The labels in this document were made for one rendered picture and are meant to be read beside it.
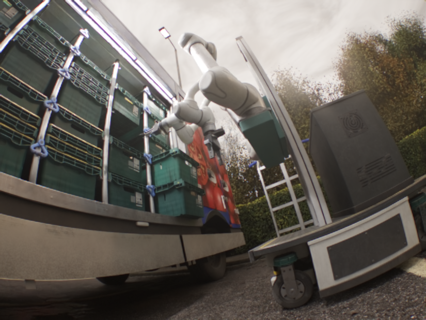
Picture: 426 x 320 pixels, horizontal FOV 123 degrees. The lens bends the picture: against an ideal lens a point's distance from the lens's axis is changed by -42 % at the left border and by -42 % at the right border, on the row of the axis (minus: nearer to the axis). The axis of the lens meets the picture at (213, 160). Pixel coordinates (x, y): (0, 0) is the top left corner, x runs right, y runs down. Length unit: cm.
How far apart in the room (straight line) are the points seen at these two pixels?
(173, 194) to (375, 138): 132
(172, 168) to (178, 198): 25
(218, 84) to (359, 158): 71
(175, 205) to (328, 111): 115
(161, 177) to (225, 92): 93
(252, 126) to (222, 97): 19
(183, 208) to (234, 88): 89
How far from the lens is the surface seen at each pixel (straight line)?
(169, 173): 155
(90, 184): 118
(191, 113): 116
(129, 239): 106
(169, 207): 149
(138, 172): 154
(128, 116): 174
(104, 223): 99
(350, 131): 98
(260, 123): 93
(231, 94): 93
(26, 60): 133
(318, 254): 80
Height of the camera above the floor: 37
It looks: 25 degrees up
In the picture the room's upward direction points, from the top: 14 degrees counter-clockwise
